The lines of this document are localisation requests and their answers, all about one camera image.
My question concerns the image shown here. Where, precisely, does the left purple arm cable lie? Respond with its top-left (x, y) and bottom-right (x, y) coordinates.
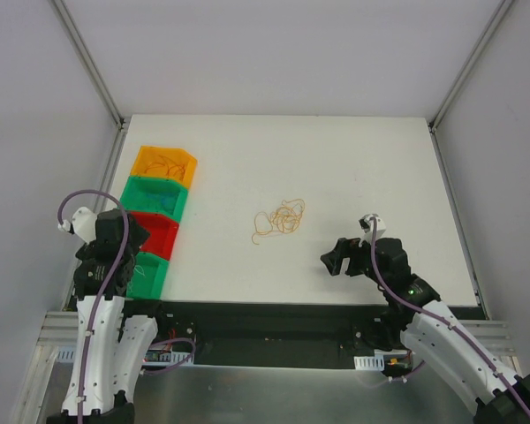
top-left (57, 189), bottom-right (197, 418)

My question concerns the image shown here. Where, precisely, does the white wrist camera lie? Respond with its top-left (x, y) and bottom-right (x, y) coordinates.
top-left (359, 214), bottom-right (386, 246)
top-left (57, 207), bottom-right (97, 244)

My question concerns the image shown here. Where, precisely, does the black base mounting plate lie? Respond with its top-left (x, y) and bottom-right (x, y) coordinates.
top-left (123, 299), bottom-right (404, 369)

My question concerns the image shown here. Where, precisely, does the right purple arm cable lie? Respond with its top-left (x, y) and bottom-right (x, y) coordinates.
top-left (355, 216), bottom-right (530, 424)

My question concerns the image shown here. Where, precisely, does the upper green plastic bin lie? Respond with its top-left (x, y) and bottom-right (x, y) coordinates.
top-left (120, 176), bottom-right (188, 223)

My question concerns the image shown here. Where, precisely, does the aluminium frame post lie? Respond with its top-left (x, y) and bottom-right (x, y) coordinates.
top-left (428, 0), bottom-right (518, 133)
top-left (48, 0), bottom-right (126, 130)

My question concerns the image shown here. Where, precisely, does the left white cable duct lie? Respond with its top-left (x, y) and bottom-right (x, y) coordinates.
top-left (56, 346), bottom-right (193, 367)

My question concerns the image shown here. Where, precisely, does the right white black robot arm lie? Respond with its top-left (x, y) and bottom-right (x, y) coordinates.
top-left (321, 238), bottom-right (530, 423)

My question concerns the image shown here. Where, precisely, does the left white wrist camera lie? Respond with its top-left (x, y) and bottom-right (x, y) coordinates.
top-left (57, 207), bottom-right (97, 244)

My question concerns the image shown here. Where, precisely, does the blue thin cable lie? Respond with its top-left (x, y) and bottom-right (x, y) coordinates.
top-left (145, 192), bottom-right (179, 214)

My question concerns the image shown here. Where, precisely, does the red plastic bin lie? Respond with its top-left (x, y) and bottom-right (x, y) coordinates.
top-left (132, 211), bottom-right (179, 261)

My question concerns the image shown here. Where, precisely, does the orange plastic bin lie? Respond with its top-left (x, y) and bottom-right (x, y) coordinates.
top-left (131, 146), bottom-right (198, 189)

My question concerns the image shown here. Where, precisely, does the right white cable duct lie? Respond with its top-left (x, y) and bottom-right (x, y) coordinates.
top-left (353, 355), bottom-right (385, 372)

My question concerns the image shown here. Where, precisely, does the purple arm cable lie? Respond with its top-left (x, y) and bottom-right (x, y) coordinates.
top-left (355, 216), bottom-right (530, 424)
top-left (57, 189), bottom-right (197, 418)

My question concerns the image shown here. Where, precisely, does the aluminium front rail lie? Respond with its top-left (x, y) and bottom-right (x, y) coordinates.
top-left (36, 311), bottom-right (516, 356)

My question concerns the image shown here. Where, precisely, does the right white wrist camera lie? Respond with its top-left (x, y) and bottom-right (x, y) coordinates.
top-left (359, 214), bottom-right (386, 246)

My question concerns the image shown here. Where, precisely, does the right aluminium frame post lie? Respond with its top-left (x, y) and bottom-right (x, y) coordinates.
top-left (428, 0), bottom-right (518, 133)

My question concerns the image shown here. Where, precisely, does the lower green plastic bin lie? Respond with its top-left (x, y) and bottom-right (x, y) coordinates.
top-left (126, 252), bottom-right (169, 299)

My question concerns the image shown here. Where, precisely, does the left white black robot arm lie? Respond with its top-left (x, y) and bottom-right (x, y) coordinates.
top-left (46, 207), bottom-right (170, 423)

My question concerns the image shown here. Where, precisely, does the left aluminium frame post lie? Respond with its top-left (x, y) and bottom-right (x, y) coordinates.
top-left (48, 0), bottom-right (126, 130)

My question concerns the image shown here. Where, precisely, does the white cable duct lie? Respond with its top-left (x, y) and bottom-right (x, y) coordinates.
top-left (56, 346), bottom-right (193, 367)
top-left (353, 355), bottom-right (385, 372)

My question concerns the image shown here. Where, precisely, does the green plastic bin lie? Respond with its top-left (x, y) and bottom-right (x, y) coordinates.
top-left (120, 176), bottom-right (188, 223)
top-left (126, 252), bottom-right (169, 299)

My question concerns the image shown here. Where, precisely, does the yellow thin cable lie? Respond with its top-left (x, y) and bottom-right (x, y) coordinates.
top-left (250, 198), bottom-right (307, 246)

